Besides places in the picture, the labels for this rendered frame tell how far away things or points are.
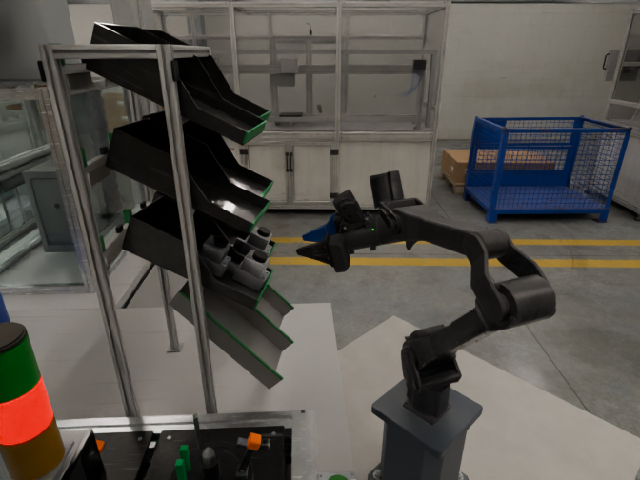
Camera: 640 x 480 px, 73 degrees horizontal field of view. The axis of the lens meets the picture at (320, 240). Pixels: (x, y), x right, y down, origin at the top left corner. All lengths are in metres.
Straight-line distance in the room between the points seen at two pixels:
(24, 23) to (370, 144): 3.42
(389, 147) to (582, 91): 6.22
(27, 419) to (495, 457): 0.88
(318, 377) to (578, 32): 9.38
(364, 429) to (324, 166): 3.76
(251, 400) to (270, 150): 3.69
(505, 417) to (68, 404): 1.05
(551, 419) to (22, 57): 1.86
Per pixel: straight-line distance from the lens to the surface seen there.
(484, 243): 0.59
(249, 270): 0.89
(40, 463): 0.55
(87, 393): 1.30
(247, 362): 0.95
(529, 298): 0.57
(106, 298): 0.91
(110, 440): 0.99
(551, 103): 10.04
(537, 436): 1.17
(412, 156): 4.68
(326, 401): 1.14
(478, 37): 9.40
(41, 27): 1.77
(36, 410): 0.52
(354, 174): 4.65
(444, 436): 0.82
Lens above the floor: 1.65
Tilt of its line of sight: 23 degrees down
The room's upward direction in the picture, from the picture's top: straight up
